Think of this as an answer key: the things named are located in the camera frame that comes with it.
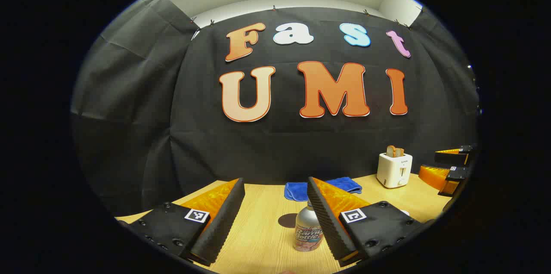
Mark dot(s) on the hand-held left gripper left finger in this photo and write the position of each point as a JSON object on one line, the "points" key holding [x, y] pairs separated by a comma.
{"points": [[219, 231]]}

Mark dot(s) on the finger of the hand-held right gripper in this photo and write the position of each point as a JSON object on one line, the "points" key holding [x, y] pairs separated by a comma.
{"points": [[456, 175], [465, 155]]}

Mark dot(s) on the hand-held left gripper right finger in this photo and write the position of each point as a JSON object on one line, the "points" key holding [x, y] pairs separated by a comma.
{"points": [[329, 226]]}

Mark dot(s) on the silver water bottle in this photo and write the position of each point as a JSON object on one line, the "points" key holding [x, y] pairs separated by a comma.
{"points": [[308, 231]]}

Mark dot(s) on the dark round coaster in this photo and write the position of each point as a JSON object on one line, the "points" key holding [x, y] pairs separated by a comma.
{"points": [[286, 220]]}

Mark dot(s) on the white teacup lid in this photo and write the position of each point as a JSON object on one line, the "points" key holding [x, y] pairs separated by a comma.
{"points": [[404, 213]]}

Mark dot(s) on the blue towel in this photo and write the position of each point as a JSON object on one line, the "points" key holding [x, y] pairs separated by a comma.
{"points": [[297, 190]]}

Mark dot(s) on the short bread slice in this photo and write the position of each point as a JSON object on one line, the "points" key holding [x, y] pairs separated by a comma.
{"points": [[400, 152]]}

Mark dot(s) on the white toaster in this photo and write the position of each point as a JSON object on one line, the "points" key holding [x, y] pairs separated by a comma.
{"points": [[392, 170]]}

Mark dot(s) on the tall bread slice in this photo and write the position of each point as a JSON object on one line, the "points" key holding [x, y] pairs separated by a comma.
{"points": [[391, 151]]}

